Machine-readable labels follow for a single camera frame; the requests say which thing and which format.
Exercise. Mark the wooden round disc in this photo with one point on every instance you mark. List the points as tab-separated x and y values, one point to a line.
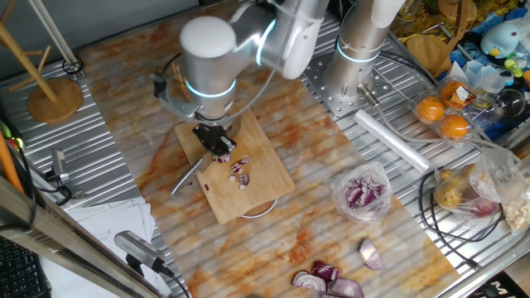
428	54
455	8

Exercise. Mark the clear plastic cups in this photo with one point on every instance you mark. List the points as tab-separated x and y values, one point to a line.
482	78

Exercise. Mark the black box with letters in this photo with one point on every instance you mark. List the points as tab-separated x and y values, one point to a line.
497	289

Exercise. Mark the white stand pole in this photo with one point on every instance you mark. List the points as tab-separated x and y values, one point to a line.
51	31

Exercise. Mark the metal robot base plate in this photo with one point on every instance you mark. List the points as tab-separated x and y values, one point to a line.
316	89

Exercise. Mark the orange stick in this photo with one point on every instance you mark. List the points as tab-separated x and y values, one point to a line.
7	161

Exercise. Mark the glass jar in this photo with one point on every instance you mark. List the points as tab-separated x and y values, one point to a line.
408	10

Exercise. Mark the dark purple onion wedge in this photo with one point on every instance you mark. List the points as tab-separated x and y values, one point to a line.
325	271

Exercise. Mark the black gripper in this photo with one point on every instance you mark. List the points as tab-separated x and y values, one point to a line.
213	134

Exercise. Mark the wooden peg knife rack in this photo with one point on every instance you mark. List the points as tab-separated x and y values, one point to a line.
181	87

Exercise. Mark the green yellow small toys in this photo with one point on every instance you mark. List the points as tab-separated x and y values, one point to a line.
513	67

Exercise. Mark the orange marble pattern mat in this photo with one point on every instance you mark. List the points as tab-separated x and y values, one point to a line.
290	232

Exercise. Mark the wooden cutting board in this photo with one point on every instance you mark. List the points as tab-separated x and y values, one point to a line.
256	182

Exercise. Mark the black keyboard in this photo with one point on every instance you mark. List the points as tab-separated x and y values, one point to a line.
20	273

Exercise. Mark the clear plastic orange container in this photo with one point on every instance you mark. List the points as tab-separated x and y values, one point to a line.
472	120

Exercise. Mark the bag of chopped onion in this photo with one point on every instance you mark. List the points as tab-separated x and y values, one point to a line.
362	192

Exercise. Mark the small red onion piece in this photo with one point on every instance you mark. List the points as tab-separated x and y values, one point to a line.
244	180

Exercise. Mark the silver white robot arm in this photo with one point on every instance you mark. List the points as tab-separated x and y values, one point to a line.
211	62

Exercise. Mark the plastic bag of potatoes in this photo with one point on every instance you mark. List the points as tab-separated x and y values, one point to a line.
451	194

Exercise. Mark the white plastic film roll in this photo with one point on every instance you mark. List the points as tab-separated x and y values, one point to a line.
393	140

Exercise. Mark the grey camera on clamp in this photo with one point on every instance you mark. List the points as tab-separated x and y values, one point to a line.
59	161

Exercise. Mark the chopped red onion slice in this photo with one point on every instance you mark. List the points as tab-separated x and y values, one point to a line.
244	160
237	168
232	178

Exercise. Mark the blue plush toy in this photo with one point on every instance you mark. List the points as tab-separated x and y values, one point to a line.
501	39

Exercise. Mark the stack of white papers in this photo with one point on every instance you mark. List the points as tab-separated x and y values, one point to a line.
120	219

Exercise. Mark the dark glass bowl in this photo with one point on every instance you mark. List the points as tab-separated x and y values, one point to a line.
511	102

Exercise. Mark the large red onion chunk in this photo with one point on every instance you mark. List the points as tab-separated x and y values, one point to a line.
223	158

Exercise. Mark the steel cleaver knife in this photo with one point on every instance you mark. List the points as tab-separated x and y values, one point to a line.
186	176

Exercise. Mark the metal frame beam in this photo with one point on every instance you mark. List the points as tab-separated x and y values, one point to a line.
62	244

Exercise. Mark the ringed red onion half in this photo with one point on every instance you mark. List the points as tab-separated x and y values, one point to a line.
308	281

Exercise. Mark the pale red onion wedge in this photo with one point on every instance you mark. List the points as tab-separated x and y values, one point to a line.
371	254

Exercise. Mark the orange fruit with label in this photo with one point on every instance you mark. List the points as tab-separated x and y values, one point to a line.
449	90

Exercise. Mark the clear bag of garlic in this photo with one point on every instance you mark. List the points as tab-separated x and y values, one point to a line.
517	215

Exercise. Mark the wooden mug tree stand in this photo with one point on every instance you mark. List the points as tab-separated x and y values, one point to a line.
56	101

